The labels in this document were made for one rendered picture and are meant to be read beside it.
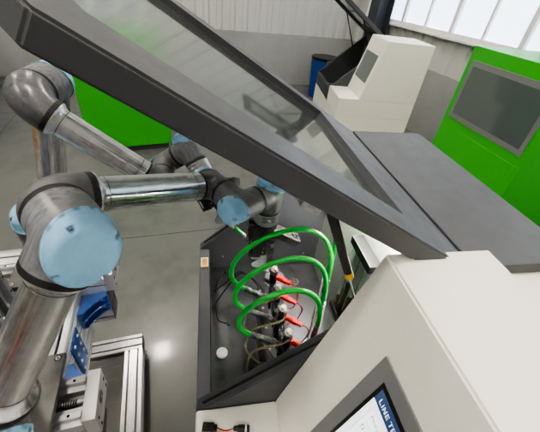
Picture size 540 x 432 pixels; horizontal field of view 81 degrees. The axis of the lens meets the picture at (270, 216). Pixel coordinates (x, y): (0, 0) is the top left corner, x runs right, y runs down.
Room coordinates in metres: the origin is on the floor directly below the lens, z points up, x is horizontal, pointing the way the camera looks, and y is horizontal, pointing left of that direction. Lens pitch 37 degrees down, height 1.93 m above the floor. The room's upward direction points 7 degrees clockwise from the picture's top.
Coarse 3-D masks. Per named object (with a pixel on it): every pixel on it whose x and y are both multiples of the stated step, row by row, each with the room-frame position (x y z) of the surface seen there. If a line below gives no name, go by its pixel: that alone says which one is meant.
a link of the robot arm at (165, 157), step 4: (168, 148) 0.96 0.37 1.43; (164, 152) 0.95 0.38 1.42; (168, 152) 0.94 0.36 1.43; (156, 156) 0.94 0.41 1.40; (160, 156) 0.93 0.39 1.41; (164, 156) 0.93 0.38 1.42; (168, 156) 0.93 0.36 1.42; (172, 156) 0.93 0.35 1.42; (148, 160) 0.95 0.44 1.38; (152, 160) 0.93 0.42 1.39; (156, 160) 0.91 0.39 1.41; (160, 160) 0.90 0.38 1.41; (164, 160) 0.90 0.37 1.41; (168, 160) 0.91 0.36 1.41; (172, 160) 0.92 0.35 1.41; (176, 160) 0.92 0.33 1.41; (168, 164) 0.90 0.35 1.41; (172, 164) 0.92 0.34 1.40; (176, 164) 0.92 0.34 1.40; (180, 164) 0.95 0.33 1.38; (172, 168) 0.90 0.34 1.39; (176, 168) 0.93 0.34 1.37
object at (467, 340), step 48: (384, 288) 0.38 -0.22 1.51; (432, 288) 0.36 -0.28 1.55; (480, 288) 0.37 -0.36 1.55; (336, 336) 0.39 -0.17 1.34; (384, 336) 0.32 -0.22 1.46; (432, 336) 0.27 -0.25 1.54; (480, 336) 0.28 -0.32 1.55; (528, 336) 0.29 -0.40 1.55; (288, 384) 0.40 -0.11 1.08; (336, 384) 0.32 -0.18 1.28; (432, 384) 0.23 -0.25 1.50; (480, 384) 0.21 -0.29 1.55; (528, 384) 0.22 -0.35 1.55
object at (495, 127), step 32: (480, 64) 3.28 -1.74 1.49; (512, 64) 2.97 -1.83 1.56; (480, 96) 3.11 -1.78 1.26; (512, 96) 2.82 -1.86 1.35; (448, 128) 3.31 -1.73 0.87; (480, 128) 2.95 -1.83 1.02; (512, 128) 2.67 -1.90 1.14; (480, 160) 2.79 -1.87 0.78; (512, 160) 2.53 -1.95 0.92; (512, 192) 2.45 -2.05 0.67
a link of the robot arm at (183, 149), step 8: (176, 136) 0.95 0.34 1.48; (184, 136) 0.96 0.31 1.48; (176, 144) 0.95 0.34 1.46; (184, 144) 0.94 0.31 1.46; (192, 144) 0.95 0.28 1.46; (176, 152) 0.93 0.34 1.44; (184, 152) 0.93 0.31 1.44; (192, 152) 0.93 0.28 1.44; (200, 152) 0.95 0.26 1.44; (184, 160) 0.92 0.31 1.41; (192, 160) 0.92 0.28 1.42
